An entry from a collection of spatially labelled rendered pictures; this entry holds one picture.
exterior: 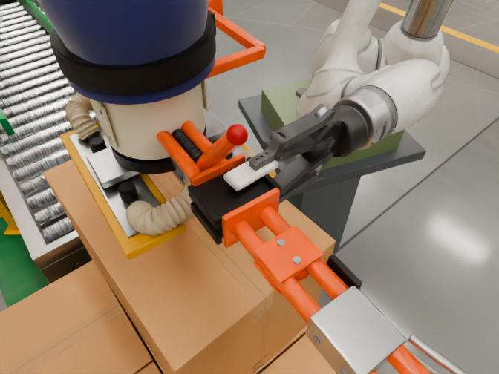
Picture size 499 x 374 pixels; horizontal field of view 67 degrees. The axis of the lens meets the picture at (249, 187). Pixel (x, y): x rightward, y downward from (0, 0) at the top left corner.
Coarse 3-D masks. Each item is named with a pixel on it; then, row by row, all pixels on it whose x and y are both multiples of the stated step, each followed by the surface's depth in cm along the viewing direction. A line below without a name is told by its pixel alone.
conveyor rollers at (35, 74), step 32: (0, 32) 231; (32, 32) 228; (0, 64) 203; (32, 64) 204; (0, 96) 186; (32, 96) 186; (64, 96) 187; (0, 128) 168; (32, 128) 168; (64, 128) 168; (32, 160) 158; (64, 160) 157; (64, 224) 131
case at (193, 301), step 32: (64, 192) 88; (96, 224) 82; (192, 224) 82; (96, 256) 82; (160, 256) 76; (192, 256) 76; (224, 256) 76; (128, 288) 72; (160, 288) 72; (192, 288) 72; (224, 288) 72; (256, 288) 72; (320, 288) 93; (160, 320) 67; (192, 320) 67; (224, 320) 67; (256, 320) 74; (288, 320) 90; (160, 352) 65; (192, 352) 64; (224, 352) 73; (256, 352) 88
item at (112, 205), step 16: (64, 144) 73; (80, 144) 72; (96, 144) 68; (80, 160) 70; (96, 176) 66; (144, 176) 67; (96, 192) 65; (112, 192) 64; (128, 192) 61; (144, 192) 64; (160, 192) 65; (112, 208) 62; (112, 224) 60; (128, 224) 59; (128, 240) 58; (144, 240) 58; (160, 240) 59; (128, 256) 57
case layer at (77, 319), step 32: (64, 288) 115; (96, 288) 115; (0, 320) 108; (32, 320) 108; (64, 320) 108; (96, 320) 108; (128, 320) 108; (0, 352) 102; (32, 352) 102; (64, 352) 102; (96, 352) 102; (128, 352) 102; (288, 352) 102
